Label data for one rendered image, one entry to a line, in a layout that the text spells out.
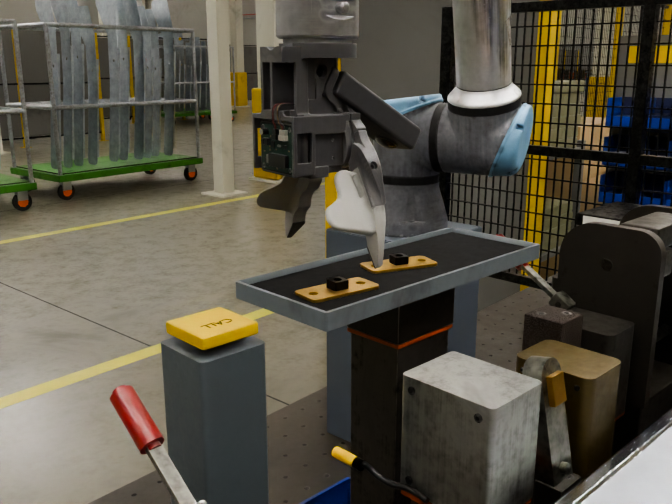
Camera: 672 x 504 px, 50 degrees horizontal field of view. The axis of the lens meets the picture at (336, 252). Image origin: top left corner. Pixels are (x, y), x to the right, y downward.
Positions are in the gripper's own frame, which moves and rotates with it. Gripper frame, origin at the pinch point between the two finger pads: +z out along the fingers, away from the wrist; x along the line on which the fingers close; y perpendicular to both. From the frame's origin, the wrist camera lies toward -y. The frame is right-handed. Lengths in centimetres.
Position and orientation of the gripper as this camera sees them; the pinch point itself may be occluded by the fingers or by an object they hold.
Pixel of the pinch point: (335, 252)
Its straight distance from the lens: 72.0
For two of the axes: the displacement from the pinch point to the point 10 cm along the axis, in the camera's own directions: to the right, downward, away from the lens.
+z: 0.0, 9.7, 2.6
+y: -8.0, 1.5, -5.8
